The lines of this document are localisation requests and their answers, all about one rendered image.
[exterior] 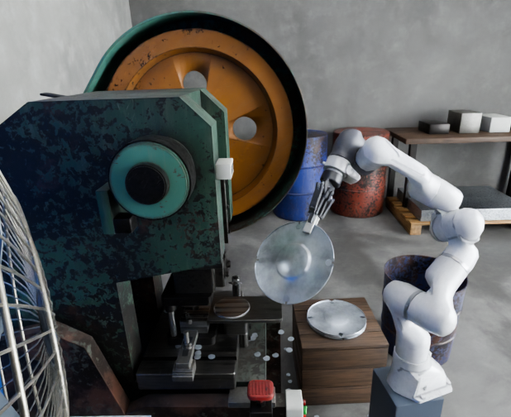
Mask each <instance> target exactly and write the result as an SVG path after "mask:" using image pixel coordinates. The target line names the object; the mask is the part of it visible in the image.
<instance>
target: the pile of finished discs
mask: <svg viewBox="0 0 511 417"><path fill-rule="evenodd" d="M307 319H308V324H309V326H310V327H311V328H312V330H314V331H315V332H316V333H318V334H320V335H322V336H323V337H326V338H332V339H339V340H342V339H343V338H344V339H350V338H355V337H357V336H359V335H360V334H362V333H363V332H364V330H365V327H366V317H365V314H364V313H363V311H362V310H361V309H360V308H358V307H357V306H355V305H353V304H351V303H349V302H346V301H343V300H333V301H330V300H323V301H319V302H317V303H316V304H313V305H312V306H311V307H310V308H309V310H308V313H307Z"/></svg>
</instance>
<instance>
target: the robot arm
mask: <svg viewBox="0 0 511 417"><path fill-rule="evenodd" d="M322 164H323V165H324V167H323V170H324V171H323V173H322V176H321V178H320V180H321V183H320V182H316V186H315V190H314V193H313V197H312V200H311V203H310V205H309V209H310V211H308V213H310V215H309V217H308V220H307V222H306V224H305V226H304V228H303V232H305V233H308V234H310V233H311V231H312V230H313V227H314V224H315V225H317V224H318V221H319V219H324V217H325V215H326V214H327V211H328V210H329V209H330V207H331V205H332V204H333V203H334V201H335V199H333V198H332V196H333V195H334V190H335V189H337V188H339V187H340V186H341V183H342V181H345V182H347V183H348V184H350V185H352V184H354V183H356V182H357V181H358V180H360V178H361V176H360V175H369V174H371V173H373V172H374V171H375V170H377V169H379V168H380V167H381V166H388V167H390V168H391V169H393V170H395V171H397V172H399V173H400V174H401V175H404V176H405V177H407V178H408V185H407V187H408V193H409V195H410V197H411V198H413V199H415V200H417V201H418V202H420V203H421V204H424V205H426V206H428V207H429V208H431V209H434V210H435V213H433V214H432V215H431V222H430V227H429V231H430V233H431V235H432V237H433V238H434V239H435V240H437V241H439V242H448V246H447V247H446V249H445V250H444V251H443V252H442V253H441V254H440V256H438V257H437V258H436V259H435V260H434V262H433V263H432V264H431V265H430V266H429V267H428V268H427V269H426V273H425V279H426V281H427V283H428V285H429V286H430V287H431V288H430V289H429V290H428V291H427V292H424V291H422V290H420V289H419V288H417V287H415V286H413V285H411V284H409V283H406V282H402V281H399V280H393V281H391V282H390V283H388V284H387V286H386V287H385V288H384V292H383V300H384V302H385V303H386V305H387V306H388V308H389V311H390V313H391V314H392V317H393V321H394V326H395V329H396V340H395V346H394V351H393V361H392V364H391V368H390V371H389V373H388V374H387V382H388V384H389V385H390V387H391V388H392V390H393V391H395V392H396V393H398V394H400V395H402V396H404V397H406V398H409V399H411V400H414V401H416V402H418V403H419V404H421V403H423V402H425V401H428V400H432V399H434V398H437V397H439V396H441V395H445V394H447V393H450V392H452V387H451V382H450V381H449V379H448V378H447V376H446V374H445V372H444V370H443V369H442V367H441V366H440V364H439V363H438V362H436V361H435V360H434V359H433V358H432V357H431V355H432V354H431V352H430V351H429V348H430V343H431V337H430V335H429V333H433V334H435V335H437V336H441V337H445V336H447V335H448V334H450V333H451V332H452V331H453V330H454V329H455V327H456V324H457V316H456V311H455V310H454V308H453V302H452V301H453V296H454V294H455V293H456V290H457V289H458V287H459V286H460V285H461V283H462V282H463V280H464V279H465V278H466V277H467V275H468V274H469V273H470V271H471V270H472V269H473V268H474V266H475V264H476V262H477V260H478V258H479V254H478V250H477V248H476V247H475V245H474V243H475V242H478V241H479V240H480V234H481V233H482V232H483V231H484V227H485V221H484V217H483V215H482V214H481V213H480V212H479V211H478V210H476V209H473V208H462V209H458V207H459V206H460V205H461V201H462V199H463V195H462V192H461V191H460V190H459V189H457V188H456V187H454V186H453V185H451V184H450V183H448V182H447V181H445V180H443V179H441V178H440V177H438V176H436V175H434V174H433V173H432V172H431V171H430V170H429V169H428V168H427V167H426V166H424V165H422V164H421V163H419V162H417V161H416V160H414V159H413V158H411V157H410V156H408V155H406V154H404V153H403V152H402V151H400V150H398V149H397V148H396V147H395V146H393V145H392V144H391V143H390V142H389V141H388V140H387V139H385V138H384V137H378V136H376V137H370V138H369V139H367V140H366V141H365V139H364V138H363V136H362V133H361V132H360V131H358V130H356V129H353V128H349V129H345V130H343V131H342V132H341V133H340V134H339V136H338V137H337V139H336V141H335V143H334V145H333V147H332V152H331V153H330V155H329V156H328V157H327V160H326V162H325V161H323V162H322ZM428 332H429V333H428Z"/></svg>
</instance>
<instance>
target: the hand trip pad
mask: <svg viewBox="0 0 511 417"><path fill-rule="evenodd" d="M247 397H248V399H249V400H253V401H257V400H258V402H260V403H263V402H264V400H272V399H273V398H274V384H273V382H272V381H270V380H252V381H249V382H248V386H247Z"/></svg>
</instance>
